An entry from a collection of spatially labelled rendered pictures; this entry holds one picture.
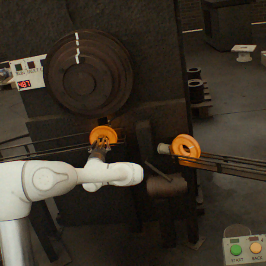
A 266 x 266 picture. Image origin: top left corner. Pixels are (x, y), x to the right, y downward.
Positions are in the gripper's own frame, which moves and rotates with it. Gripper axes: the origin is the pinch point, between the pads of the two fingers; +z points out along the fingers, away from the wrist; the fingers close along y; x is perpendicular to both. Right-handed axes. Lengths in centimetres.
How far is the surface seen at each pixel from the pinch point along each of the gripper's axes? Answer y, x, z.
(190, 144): 48, 2, -18
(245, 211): 82, -76, 2
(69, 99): -8.8, 29.9, -9.0
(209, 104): 76, -73, 151
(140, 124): 22.1, 4.8, 0.3
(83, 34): 3, 58, 2
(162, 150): 32.8, -7.1, -9.4
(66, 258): -38, -72, -30
